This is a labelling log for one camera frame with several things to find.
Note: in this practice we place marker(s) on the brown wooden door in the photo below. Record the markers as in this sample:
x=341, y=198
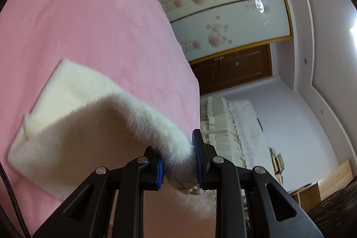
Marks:
x=237, y=73

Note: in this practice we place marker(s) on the cream fuzzy cardigan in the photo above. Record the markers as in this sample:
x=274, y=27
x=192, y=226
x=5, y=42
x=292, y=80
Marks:
x=97, y=121

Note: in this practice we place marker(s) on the pink bed blanket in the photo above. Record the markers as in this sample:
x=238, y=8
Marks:
x=83, y=17

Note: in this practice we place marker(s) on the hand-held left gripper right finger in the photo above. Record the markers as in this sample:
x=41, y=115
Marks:
x=198, y=157

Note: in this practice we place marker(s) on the light wooden cabinet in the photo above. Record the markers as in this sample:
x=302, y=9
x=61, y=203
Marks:
x=334, y=179

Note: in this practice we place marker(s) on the dark fuzzy object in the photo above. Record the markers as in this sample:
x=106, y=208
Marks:
x=334, y=210

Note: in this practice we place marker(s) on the stack of books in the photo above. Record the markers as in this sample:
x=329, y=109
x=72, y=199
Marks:
x=277, y=161

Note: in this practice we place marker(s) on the beige lace-covered furniture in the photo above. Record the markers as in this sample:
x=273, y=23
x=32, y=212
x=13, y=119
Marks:
x=239, y=121

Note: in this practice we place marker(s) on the floral sliding-door wardrobe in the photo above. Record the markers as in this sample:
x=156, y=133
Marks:
x=223, y=3

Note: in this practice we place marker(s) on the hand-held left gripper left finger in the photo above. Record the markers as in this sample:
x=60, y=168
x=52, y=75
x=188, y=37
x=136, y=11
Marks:
x=159, y=171

